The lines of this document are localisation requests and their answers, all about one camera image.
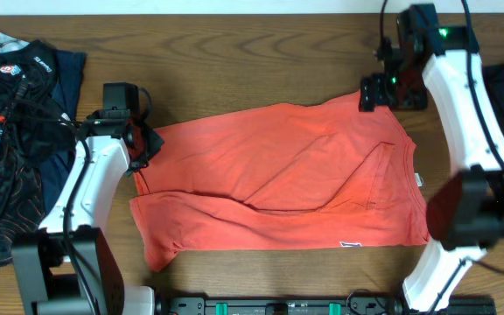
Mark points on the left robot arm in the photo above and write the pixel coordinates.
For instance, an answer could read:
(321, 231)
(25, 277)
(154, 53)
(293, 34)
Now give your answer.
(66, 266)

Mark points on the red printed t-shirt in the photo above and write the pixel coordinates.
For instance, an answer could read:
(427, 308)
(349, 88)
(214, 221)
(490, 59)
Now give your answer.
(281, 177)

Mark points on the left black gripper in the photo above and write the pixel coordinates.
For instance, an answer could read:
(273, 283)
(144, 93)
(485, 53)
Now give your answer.
(145, 143)

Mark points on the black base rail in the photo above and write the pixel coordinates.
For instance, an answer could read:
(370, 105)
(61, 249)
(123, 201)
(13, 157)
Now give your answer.
(363, 304)

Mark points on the black orange patterned shirt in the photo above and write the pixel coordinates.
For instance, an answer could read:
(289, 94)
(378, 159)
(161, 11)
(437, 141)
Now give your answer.
(28, 137)

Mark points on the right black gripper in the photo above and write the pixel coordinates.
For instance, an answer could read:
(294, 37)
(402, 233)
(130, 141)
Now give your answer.
(373, 94)

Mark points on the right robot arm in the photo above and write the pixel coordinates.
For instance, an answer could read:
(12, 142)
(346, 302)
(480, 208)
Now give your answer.
(465, 218)

